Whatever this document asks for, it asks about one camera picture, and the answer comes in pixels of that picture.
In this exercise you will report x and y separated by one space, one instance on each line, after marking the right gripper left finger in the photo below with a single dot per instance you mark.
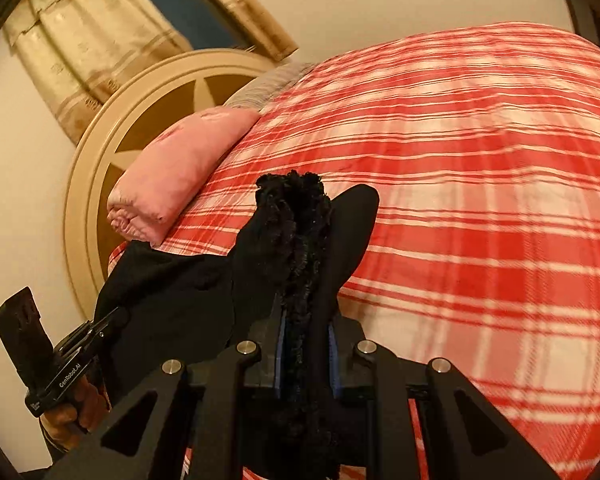
184 421

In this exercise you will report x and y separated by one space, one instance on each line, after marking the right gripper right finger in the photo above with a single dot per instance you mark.
401 419

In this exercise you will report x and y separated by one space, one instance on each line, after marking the black pants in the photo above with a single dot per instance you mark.
295 252

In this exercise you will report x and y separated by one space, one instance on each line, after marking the person left hand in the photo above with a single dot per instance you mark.
65 425

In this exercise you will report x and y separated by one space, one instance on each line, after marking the pink folded blanket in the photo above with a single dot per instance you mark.
152 193

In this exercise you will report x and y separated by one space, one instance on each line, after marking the red plaid bed sheet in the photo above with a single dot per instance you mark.
484 146

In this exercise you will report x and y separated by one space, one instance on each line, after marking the cream wooden headboard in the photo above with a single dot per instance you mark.
139 111

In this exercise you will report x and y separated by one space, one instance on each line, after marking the striped pillow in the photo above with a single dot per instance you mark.
261 90

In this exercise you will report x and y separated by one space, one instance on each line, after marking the beige patterned curtain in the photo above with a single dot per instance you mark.
79 53

